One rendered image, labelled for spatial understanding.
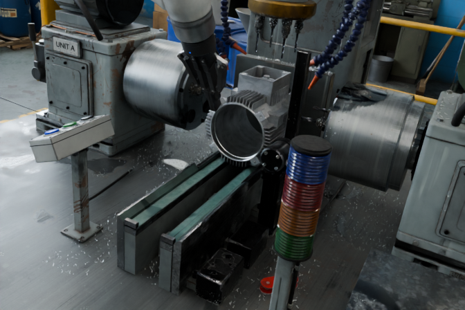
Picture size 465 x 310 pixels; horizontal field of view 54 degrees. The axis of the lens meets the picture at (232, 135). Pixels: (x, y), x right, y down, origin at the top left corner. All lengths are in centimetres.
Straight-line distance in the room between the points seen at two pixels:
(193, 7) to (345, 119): 45
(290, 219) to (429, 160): 46
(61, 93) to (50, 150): 58
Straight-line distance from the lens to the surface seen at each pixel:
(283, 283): 78
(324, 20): 143
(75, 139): 102
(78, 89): 149
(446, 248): 116
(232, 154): 122
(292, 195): 68
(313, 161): 65
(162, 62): 133
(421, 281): 97
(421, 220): 114
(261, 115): 112
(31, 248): 114
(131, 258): 102
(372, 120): 111
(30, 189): 136
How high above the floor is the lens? 148
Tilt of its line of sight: 24 degrees down
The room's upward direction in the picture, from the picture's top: 6 degrees clockwise
